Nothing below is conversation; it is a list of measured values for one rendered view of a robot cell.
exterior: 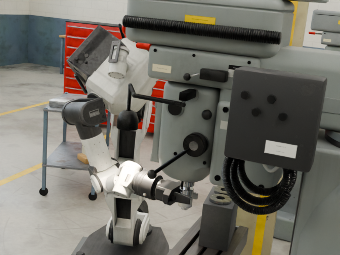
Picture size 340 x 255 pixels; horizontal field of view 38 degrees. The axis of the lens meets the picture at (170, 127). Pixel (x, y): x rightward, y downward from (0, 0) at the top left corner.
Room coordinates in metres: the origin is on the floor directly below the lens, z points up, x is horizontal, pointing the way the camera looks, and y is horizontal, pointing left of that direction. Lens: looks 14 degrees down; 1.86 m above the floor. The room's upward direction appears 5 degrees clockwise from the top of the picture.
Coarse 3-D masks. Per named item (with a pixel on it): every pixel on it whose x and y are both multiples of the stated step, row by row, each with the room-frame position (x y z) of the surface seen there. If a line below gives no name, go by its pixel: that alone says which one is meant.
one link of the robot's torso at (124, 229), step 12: (144, 168) 2.25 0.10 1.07; (108, 204) 2.22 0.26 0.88; (120, 204) 2.27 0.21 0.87; (132, 204) 2.21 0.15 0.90; (120, 216) 2.31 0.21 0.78; (132, 216) 2.22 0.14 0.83; (120, 228) 2.27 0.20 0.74; (132, 228) 2.26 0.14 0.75; (120, 240) 2.29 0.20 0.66; (132, 240) 2.28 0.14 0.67
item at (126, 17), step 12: (132, 24) 1.43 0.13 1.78; (144, 24) 1.42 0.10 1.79; (156, 24) 1.41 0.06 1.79; (168, 24) 1.39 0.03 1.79; (180, 24) 1.38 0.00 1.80; (192, 24) 1.37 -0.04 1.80; (204, 24) 1.36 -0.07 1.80; (216, 36) 1.35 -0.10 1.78; (228, 36) 1.33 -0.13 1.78; (240, 36) 1.32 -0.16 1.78; (252, 36) 1.31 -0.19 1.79; (264, 36) 1.30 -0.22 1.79; (276, 36) 1.29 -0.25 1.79
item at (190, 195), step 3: (180, 192) 1.52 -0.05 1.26; (186, 195) 1.51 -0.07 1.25; (189, 195) 1.51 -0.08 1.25; (192, 195) 1.52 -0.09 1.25; (192, 198) 1.52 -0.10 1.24; (180, 204) 1.51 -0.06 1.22; (183, 204) 1.51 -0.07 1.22; (186, 204) 1.51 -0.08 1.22; (189, 204) 1.51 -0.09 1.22; (183, 207) 1.51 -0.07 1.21; (186, 207) 1.51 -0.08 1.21; (189, 207) 1.51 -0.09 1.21
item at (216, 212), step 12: (216, 192) 1.96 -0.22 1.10; (204, 204) 1.84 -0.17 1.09; (216, 204) 1.84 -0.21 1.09; (228, 204) 1.85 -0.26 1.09; (204, 216) 1.84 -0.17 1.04; (216, 216) 1.83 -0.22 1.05; (228, 216) 1.81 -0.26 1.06; (204, 228) 1.84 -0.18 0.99; (216, 228) 1.82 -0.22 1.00; (228, 228) 1.81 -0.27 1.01; (204, 240) 1.83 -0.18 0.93; (216, 240) 1.82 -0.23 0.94; (228, 240) 1.81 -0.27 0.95
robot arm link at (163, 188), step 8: (144, 176) 1.58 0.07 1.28; (160, 176) 1.60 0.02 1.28; (144, 184) 1.56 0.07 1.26; (152, 184) 1.55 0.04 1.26; (160, 184) 1.55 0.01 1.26; (168, 184) 1.56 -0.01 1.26; (176, 184) 1.56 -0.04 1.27; (144, 192) 1.56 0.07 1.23; (152, 192) 1.56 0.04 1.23; (160, 192) 1.53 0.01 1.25; (168, 192) 1.50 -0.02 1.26; (160, 200) 1.53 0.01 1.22; (168, 200) 1.50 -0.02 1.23
